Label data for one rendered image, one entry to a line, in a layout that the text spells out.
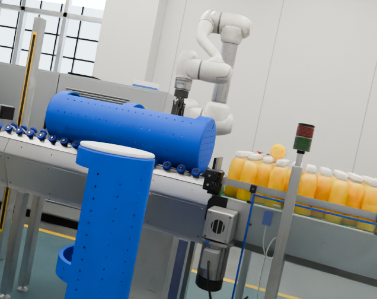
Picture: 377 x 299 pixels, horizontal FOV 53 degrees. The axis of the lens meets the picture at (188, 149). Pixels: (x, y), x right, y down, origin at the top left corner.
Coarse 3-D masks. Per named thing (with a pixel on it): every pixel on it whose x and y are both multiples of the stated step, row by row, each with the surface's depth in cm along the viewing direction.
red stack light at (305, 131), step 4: (300, 128) 140; (304, 128) 139; (308, 128) 138; (312, 128) 139; (296, 132) 141; (300, 132) 139; (304, 132) 139; (308, 132) 138; (312, 132) 139; (304, 136) 139; (308, 136) 139; (312, 136) 140
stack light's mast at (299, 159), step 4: (300, 124) 140; (304, 124) 139; (308, 124) 139; (296, 152) 142; (300, 152) 141; (304, 152) 141; (300, 156) 141; (296, 160) 142; (300, 160) 141; (296, 164) 141; (300, 164) 141
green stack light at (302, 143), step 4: (296, 136) 141; (300, 136) 139; (296, 140) 140; (300, 140) 139; (304, 140) 139; (308, 140) 139; (296, 144) 140; (300, 144) 139; (304, 144) 139; (308, 144) 139; (296, 148) 140; (300, 148) 139; (304, 148) 139; (308, 148) 139
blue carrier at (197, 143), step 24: (72, 96) 205; (48, 120) 203; (72, 120) 198; (96, 120) 193; (120, 120) 190; (144, 120) 187; (168, 120) 184; (192, 120) 183; (120, 144) 192; (144, 144) 186; (168, 144) 181; (192, 144) 178; (192, 168) 184
